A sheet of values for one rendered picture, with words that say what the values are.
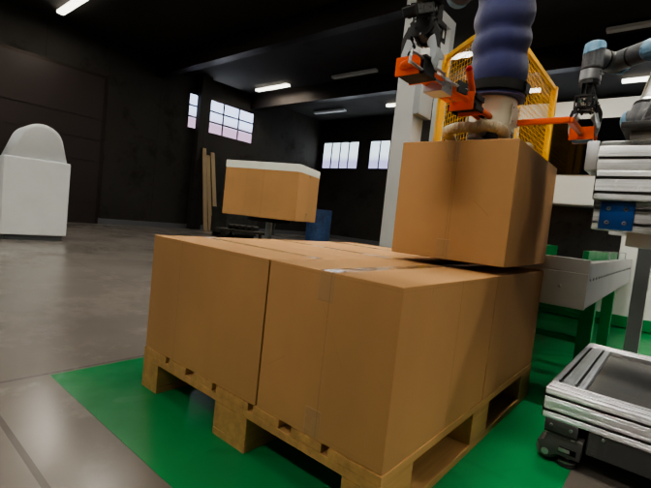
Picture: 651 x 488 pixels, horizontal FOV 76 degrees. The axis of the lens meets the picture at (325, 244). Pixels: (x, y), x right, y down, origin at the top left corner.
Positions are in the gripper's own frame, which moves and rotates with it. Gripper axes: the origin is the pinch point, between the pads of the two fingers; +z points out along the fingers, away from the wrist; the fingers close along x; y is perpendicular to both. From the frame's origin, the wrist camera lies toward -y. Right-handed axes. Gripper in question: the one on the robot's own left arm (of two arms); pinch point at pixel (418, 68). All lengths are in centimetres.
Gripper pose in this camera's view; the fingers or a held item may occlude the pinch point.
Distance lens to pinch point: 127.6
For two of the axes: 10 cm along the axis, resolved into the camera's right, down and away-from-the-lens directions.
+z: -1.1, 9.9, 0.6
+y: 6.4, 0.3, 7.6
